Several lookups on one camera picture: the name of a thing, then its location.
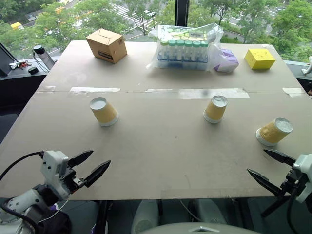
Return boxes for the grey robot torso top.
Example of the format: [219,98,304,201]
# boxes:
[140,221,261,234]

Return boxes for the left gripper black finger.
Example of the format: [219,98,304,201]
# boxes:
[68,150,95,168]
[83,160,112,189]

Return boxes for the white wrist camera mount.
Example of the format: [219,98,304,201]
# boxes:
[39,150,72,201]
[292,153,312,203]

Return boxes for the thin white wire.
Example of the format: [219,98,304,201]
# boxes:
[38,199,70,224]

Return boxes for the red and white small parts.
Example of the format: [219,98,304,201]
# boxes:
[8,60,29,71]

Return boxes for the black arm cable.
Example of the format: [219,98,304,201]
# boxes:
[286,194,301,231]
[0,151,45,181]

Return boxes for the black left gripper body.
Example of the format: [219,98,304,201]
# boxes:
[58,162,86,195]

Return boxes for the purple and white pouch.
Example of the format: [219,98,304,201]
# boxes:
[214,47,239,74]

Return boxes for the black slanted strut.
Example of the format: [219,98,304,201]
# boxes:
[260,194,292,218]

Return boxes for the brown cardboard box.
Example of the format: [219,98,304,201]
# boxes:
[85,28,128,64]

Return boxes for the black round device on post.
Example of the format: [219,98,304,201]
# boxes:
[32,44,56,73]

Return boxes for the white object at window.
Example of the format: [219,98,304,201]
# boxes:
[301,56,312,75]

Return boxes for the plastic bag of capped tubes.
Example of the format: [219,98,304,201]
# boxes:
[145,22,224,72]

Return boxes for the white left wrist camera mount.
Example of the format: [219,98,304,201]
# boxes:
[39,150,72,201]

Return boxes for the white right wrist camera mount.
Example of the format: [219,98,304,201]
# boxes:
[292,153,312,203]

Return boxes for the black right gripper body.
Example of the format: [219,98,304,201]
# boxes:
[279,168,304,198]

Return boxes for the grey rounded shape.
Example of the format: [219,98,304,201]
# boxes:
[131,199,160,234]
[194,198,228,225]

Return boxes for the black side desk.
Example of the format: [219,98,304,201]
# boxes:
[0,56,58,109]

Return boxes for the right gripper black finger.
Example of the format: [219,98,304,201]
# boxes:
[263,149,297,168]
[246,168,285,198]

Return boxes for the dark cloth with purple trim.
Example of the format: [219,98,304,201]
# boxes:
[34,203,73,234]

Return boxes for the black slanted monitor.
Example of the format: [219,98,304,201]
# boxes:
[0,42,16,77]

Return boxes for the yellow box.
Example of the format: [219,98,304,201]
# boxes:
[244,48,276,71]

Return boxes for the black window frame post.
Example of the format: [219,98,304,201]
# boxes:
[175,0,191,28]

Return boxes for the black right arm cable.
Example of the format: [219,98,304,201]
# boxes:
[286,194,301,231]

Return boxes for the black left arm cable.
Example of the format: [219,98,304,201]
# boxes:
[0,151,45,181]

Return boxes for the yellow ribbed paper cup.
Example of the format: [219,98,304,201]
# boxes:
[89,97,119,127]
[203,95,228,124]
[255,117,293,147]

